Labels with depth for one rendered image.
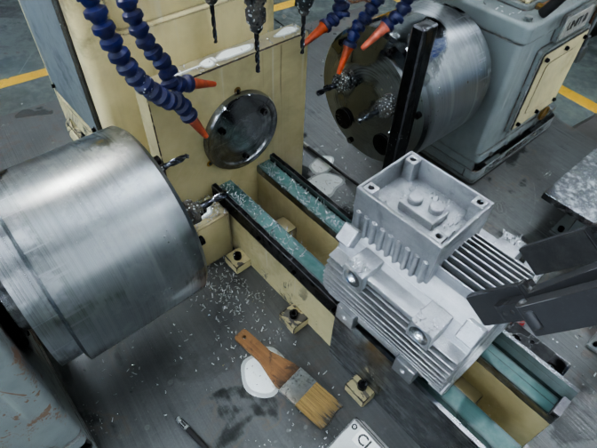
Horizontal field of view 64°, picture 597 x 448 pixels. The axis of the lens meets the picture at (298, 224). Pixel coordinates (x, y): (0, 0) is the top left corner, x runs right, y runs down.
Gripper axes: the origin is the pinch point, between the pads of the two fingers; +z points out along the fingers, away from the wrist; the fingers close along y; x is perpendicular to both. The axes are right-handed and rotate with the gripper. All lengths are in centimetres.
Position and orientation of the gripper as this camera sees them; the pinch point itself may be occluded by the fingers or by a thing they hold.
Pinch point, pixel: (527, 278)
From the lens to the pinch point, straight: 46.0
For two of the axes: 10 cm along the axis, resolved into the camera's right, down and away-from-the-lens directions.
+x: 5.5, 8.3, -0.5
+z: -3.5, 2.8, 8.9
